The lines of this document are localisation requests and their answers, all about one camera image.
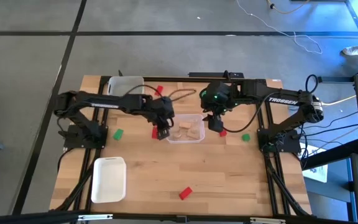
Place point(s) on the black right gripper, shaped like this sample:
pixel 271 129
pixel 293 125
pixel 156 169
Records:
pixel 216 98

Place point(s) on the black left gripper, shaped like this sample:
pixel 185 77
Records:
pixel 160 110

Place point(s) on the wooden rectangular block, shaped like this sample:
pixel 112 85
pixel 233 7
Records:
pixel 185 125

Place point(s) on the wooden block with round cutout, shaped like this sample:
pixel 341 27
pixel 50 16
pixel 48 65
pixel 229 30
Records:
pixel 194 133

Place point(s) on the green cube block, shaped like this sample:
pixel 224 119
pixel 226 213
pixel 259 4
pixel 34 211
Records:
pixel 245 137

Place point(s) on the red rectangular block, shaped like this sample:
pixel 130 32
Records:
pixel 158 90

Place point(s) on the green wedge block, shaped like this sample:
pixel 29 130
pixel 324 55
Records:
pixel 118 134

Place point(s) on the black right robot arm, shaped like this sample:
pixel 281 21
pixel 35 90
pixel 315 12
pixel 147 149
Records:
pixel 284 100

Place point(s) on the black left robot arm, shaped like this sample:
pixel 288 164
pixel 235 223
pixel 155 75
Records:
pixel 104 104

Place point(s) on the clear plastic bin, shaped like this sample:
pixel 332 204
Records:
pixel 170 139

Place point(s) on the translucent white plastic bin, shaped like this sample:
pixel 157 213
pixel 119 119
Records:
pixel 120 85

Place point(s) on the red triangular wedge block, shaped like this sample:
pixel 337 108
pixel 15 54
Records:
pixel 185 193

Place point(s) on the white printed paper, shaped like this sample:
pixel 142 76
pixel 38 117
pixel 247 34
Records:
pixel 317 174

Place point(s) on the black diagonal beam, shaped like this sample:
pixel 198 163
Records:
pixel 331 154

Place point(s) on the black aluminium table frame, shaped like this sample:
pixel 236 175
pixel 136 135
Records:
pixel 166 79

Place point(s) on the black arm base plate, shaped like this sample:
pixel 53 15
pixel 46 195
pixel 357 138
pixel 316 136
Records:
pixel 73 141
pixel 287 146

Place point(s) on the silver metal bracket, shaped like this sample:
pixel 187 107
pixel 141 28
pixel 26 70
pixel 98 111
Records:
pixel 267 221
pixel 95 217

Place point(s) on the black frame beam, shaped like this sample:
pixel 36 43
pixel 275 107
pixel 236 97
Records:
pixel 42 217

